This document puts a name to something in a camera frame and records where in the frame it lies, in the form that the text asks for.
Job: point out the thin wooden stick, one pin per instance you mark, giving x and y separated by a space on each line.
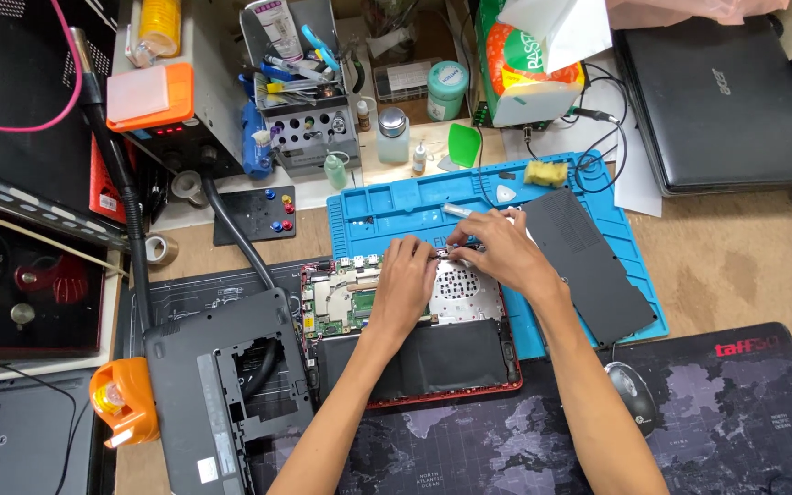
38 237

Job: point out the small white dropper bottle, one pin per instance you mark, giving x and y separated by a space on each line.
420 159

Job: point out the orange tape dispenser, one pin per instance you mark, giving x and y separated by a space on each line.
124 402

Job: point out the person's left hand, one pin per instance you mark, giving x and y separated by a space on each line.
399 289

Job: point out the closed black laptop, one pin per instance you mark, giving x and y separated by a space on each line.
719 103

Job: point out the black laptop cover panel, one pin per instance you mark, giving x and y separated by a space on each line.
585 268

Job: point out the black computer mouse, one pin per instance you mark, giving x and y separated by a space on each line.
633 395

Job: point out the grey tool organizer with tools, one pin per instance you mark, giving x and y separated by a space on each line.
310 130

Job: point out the white paper sheet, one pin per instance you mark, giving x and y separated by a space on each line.
636 189

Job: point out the clear plastic parts box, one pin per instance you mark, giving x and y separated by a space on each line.
404 81

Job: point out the blue silicone repair mat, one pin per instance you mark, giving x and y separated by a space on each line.
396 206

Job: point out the yellow tape roll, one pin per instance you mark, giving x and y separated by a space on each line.
159 27

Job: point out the black perforated panel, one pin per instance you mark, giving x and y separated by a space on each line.
18 69

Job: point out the black pad with coloured knobs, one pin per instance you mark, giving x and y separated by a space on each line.
253 216

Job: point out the yellow sponge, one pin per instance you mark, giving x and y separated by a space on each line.
545 173

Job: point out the teal round jar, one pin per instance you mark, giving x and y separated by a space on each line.
447 89

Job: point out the grey hot air station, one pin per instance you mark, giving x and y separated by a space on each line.
214 89

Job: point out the person's right hand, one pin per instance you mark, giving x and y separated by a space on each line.
513 258

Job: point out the dark grey laptop bottom case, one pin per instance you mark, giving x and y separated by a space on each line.
183 399

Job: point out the clear syringe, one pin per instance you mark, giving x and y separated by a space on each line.
456 210

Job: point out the orange and pink case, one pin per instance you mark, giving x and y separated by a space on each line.
148 96

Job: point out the black box with red part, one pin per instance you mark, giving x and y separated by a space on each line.
25 289

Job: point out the perforated metal rail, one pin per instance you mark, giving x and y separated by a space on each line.
38 206

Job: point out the world map desk mat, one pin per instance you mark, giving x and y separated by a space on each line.
733 419

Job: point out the red laptop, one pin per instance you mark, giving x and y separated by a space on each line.
430 357

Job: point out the brown tape roll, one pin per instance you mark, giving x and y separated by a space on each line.
160 249

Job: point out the green orange tissue pack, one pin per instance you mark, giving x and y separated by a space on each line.
526 75

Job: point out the grey laptop base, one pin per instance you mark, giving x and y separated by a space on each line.
18 433

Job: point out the small green squeeze bottle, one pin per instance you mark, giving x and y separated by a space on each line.
335 172

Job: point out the green plastic pry tool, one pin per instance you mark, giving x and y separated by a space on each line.
465 144

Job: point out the glass dispenser bottle metal cap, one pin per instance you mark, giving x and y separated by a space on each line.
393 137

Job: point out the white triangular pick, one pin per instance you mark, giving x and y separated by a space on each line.
505 194

